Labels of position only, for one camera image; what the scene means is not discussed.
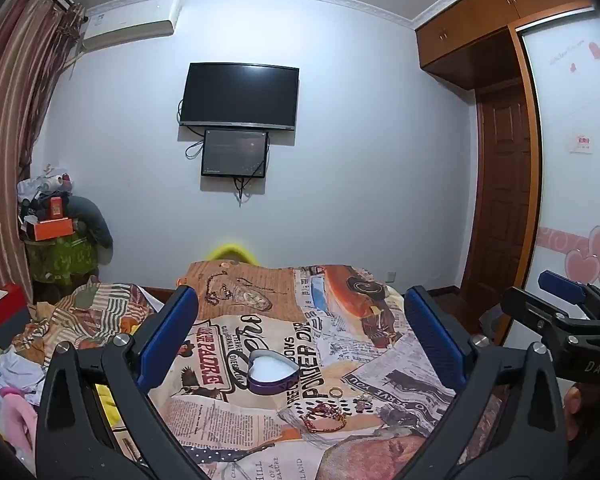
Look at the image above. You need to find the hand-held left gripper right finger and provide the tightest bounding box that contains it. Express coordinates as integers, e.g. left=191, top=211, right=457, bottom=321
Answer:
left=404, top=285, right=569, bottom=480

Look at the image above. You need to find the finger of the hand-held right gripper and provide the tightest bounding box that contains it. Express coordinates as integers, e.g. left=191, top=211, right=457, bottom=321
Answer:
left=538, top=270, right=600, bottom=322
left=501, top=286, right=588, bottom=342

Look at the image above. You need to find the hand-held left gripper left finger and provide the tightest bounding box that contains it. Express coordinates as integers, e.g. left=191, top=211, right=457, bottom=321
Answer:
left=36, top=285, right=216, bottom=480

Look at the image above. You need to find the purple heart-shaped tin box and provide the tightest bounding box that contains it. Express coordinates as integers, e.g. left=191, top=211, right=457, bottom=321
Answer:
left=246, top=350, right=300, bottom=395

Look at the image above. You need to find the red beaded bracelet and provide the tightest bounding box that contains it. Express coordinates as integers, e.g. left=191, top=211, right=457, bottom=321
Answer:
left=303, top=401, right=349, bottom=434

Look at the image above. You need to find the person's right hand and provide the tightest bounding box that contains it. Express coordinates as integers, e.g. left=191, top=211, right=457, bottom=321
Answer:
left=562, top=382, right=588, bottom=442

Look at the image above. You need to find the grey bag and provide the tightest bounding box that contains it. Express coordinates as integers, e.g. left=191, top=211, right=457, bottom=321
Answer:
left=477, top=305, right=507, bottom=344

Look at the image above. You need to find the yellow plastic chair back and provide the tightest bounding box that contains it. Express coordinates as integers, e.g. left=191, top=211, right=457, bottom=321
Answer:
left=204, top=243, right=259, bottom=264

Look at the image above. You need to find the yellow cloth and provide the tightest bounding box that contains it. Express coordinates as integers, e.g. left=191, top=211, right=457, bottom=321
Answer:
left=94, top=382, right=120, bottom=430

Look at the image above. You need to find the heart print wardrobe door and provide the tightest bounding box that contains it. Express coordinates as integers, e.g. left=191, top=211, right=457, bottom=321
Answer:
left=517, top=7, right=600, bottom=313

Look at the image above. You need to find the brown wooden door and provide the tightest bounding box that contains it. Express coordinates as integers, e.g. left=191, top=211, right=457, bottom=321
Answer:
left=461, top=85, right=532, bottom=302

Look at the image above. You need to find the newspaper print blanket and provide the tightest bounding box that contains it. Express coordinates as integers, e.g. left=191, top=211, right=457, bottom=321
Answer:
left=145, top=260, right=506, bottom=480

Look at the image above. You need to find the green patterned cloth cover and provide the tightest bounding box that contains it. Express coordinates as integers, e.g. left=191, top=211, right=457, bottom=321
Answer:
left=23, top=233, right=100, bottom=286

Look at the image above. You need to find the orange cardboard box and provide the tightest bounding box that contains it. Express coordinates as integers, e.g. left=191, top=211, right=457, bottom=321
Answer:
left=33, top=217, right=74, bottom=242

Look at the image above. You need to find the red box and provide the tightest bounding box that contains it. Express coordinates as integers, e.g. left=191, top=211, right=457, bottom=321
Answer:
left=0, top=283, right=32, bottom=333

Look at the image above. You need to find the pink cloth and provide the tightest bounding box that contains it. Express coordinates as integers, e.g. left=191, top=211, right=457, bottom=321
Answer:
left=0, top=391, right=39, bottom=456

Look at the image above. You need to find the pile of clutter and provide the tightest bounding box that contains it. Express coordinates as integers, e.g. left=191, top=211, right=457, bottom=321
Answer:
left=17, top=162, right=75, bottom=222

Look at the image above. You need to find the striped brown curtain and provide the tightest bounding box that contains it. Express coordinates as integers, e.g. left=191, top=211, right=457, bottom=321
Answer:
left=0, top=0, right=87, bottom=303

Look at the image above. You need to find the wooden overhead cabinet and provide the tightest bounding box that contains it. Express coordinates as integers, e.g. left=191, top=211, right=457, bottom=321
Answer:
left=414, top=0, right=595, bottom=92

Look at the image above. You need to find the white air conditioner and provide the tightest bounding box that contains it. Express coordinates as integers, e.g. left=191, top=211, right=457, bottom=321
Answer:
left=82, top=0, right=182, bottom=52

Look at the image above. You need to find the small black wall monitor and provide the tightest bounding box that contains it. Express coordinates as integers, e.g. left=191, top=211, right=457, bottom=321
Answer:
left=201, top=128, right=270, bottom=179

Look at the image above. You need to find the black wall television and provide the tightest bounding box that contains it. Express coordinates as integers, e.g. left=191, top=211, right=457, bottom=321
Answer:
left=178, top=62, right=300, bottom=132

